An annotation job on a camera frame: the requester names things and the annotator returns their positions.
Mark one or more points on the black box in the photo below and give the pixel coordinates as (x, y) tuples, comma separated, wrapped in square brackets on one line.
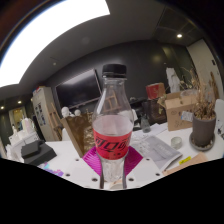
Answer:
[(38, 153)]

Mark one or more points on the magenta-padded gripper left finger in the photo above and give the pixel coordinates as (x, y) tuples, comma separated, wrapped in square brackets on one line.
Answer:
[(80, 171)]

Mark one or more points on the white plaster statue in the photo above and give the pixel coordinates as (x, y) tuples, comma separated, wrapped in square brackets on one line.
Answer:
[(172, 80)]

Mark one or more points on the clear red-labelled drink bottle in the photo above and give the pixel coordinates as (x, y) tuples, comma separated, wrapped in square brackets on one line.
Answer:
[(111, 143)]

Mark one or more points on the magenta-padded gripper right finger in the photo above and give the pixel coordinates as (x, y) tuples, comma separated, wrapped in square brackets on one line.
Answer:
[(143, 171)]

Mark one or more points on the dark brown crate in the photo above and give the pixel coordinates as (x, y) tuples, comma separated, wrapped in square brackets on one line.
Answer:
[(154, 111)]

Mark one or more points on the cardboard box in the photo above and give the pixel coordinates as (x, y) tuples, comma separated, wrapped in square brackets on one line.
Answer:
[(176, 111)]

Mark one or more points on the red box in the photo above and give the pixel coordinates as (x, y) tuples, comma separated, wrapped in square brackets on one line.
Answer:
[(155, 90)]

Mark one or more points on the dried plant in grey pot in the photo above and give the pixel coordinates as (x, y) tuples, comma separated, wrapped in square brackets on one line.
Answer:
[(202, 128)]

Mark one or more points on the round ceiling light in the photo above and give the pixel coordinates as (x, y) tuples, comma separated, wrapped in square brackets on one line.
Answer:
[(179, 35)]

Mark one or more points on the white plaster bust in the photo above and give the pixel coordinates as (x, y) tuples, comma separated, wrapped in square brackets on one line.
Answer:
[(65, 112)]

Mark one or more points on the white chair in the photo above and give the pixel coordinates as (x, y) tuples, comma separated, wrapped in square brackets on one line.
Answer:
[(219, 116)]

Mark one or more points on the newspaper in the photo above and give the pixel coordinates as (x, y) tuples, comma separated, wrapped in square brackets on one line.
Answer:
[(156, 151)]

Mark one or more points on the black wall screen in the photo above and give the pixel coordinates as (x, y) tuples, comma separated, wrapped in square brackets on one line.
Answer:
[(78, 88)]

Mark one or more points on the yellow tag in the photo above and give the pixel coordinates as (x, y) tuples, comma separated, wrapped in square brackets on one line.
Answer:
[(185, 160)]

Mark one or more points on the large ceiling light panel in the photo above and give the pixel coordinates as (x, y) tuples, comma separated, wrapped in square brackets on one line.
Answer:
[(43, 36)]

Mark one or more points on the grey plant saucer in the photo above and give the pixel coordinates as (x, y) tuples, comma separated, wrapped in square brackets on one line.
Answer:
[(201, 147)]

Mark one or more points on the golden relief sculpture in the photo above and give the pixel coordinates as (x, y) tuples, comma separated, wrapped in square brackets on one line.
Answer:
[(78, 133)]

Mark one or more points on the colourful painted sheet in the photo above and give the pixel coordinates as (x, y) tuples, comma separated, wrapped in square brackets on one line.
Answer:
[(51, 170)]

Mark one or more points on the wooden easel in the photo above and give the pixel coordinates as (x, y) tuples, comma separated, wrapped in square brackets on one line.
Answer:
[(55, 121)]

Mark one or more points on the white plaster sculpture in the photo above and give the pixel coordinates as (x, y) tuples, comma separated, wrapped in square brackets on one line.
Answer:
[(20, 138)]

